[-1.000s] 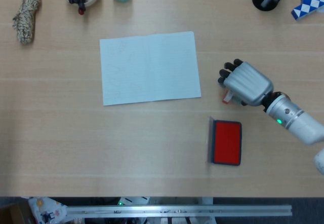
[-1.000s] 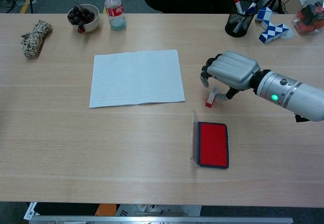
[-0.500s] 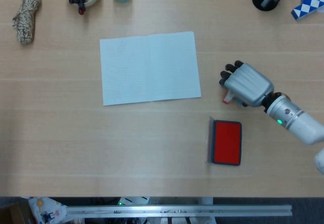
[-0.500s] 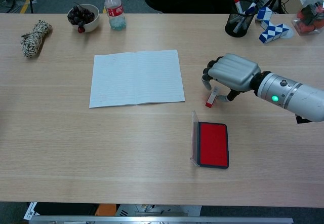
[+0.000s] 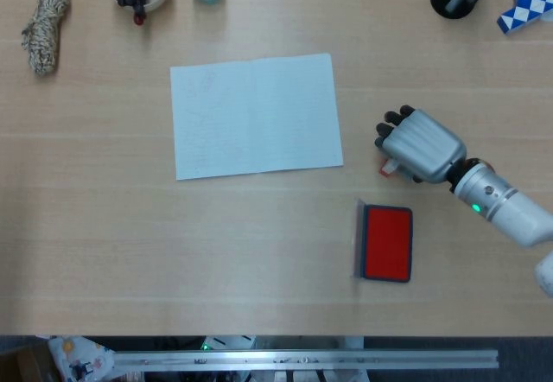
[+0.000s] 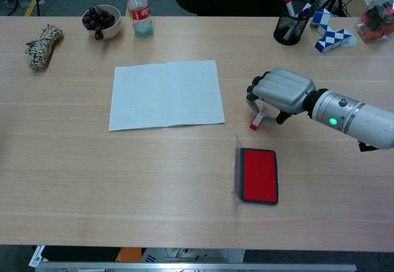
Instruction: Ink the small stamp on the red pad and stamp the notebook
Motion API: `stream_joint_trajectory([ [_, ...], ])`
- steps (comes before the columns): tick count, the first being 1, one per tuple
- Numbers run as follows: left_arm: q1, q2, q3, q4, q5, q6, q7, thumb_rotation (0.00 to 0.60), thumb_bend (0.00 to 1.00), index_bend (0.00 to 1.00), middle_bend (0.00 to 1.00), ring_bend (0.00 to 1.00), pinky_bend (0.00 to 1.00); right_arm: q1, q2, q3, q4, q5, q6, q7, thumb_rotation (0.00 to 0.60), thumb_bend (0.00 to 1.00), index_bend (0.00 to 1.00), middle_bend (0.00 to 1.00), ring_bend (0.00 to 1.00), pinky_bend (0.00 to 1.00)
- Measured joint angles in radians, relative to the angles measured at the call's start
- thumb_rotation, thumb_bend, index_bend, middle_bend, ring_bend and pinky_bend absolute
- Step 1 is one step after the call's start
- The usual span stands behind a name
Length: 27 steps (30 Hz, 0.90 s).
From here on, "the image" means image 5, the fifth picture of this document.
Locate blue white snake cube toy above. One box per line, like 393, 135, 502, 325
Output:
495, 0, 553, 36

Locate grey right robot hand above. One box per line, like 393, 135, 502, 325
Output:
373, 105, 468, 185

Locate white lined paper sheet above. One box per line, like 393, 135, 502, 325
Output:
169, 53, 345, 181

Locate aluminium extrusion rail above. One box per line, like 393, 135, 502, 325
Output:
112, 348, 501, 373

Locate white printed plastic bag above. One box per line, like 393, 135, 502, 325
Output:
47, 335, 117, 382

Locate brown cardboard box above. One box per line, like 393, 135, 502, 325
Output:
0, 343, 57, 382

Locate red ink pad blue case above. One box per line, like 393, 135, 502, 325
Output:
352, 198, 414, 284

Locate coiled beige speckled rope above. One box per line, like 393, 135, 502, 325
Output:
21, 0, 72, 76

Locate white robot base green light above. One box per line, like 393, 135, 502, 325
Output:
200, 335, 257, 352

